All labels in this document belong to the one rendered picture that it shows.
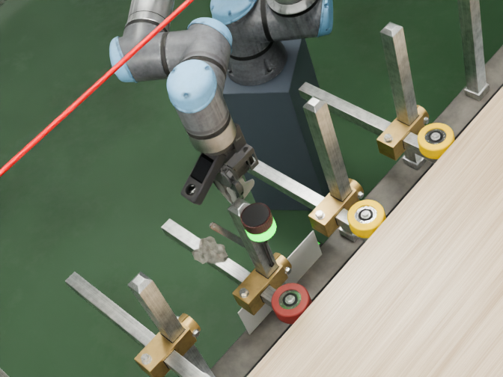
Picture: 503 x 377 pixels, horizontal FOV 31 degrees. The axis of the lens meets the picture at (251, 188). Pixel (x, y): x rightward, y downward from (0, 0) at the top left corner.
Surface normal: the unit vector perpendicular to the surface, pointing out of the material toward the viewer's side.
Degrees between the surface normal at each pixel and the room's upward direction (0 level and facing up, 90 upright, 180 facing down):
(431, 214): 0
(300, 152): 90
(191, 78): 5
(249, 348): 0
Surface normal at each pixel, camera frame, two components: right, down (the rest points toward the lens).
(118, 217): -0.25, -0.59
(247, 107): -0.20, 0.80
